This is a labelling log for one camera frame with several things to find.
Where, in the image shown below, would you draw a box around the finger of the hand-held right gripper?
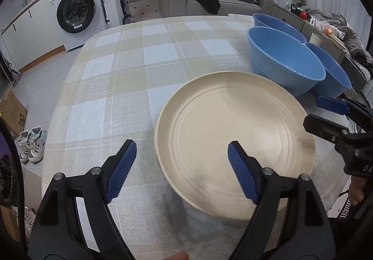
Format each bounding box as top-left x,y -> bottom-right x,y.
315,95 -> 373,126
303,114 -> 352,147

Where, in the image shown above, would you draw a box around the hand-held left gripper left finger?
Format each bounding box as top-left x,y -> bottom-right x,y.
28,139 -> 137,260

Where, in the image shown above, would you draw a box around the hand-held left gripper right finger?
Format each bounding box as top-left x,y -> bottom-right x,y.
227,140 -> 335,260

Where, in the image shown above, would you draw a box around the dark blue bowl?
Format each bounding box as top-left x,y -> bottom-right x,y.
252,13 -> 307,43
306,42 -> 352,98

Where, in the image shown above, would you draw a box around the beige plate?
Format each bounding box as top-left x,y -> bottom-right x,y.
154,71 -> 316,221

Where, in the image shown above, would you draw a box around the light blue ribbed bowl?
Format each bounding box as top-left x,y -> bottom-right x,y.
247,27 -> 326,97

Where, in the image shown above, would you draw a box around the person's right hand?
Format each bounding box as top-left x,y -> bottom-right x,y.
348,174 -> 366,206

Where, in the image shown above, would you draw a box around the person's left hand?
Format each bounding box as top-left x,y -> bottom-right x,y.
163,252 -> 188,260

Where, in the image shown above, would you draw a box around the grey blanket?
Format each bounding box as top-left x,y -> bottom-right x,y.
303,8 -> 373,65

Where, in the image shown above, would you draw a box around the white sneaker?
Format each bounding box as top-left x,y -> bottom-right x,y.
28,127 -> 47,162
14,130 -> 31,163

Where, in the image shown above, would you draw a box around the cardboard box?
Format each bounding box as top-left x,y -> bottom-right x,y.
0,89 -> 28,135

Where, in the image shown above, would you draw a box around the white base cabinets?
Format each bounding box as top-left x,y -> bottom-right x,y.
0,0 -> 65,71

